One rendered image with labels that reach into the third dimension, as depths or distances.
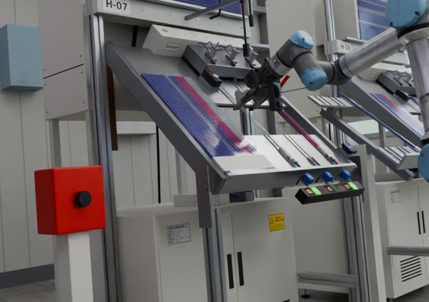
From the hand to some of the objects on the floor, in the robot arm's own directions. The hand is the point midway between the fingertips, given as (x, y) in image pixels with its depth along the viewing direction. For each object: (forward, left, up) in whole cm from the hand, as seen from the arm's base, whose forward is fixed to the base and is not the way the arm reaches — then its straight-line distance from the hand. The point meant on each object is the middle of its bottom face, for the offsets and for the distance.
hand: (244, 110), depth 202 cm
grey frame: (+5, +3, -95) cm, 95 cm away
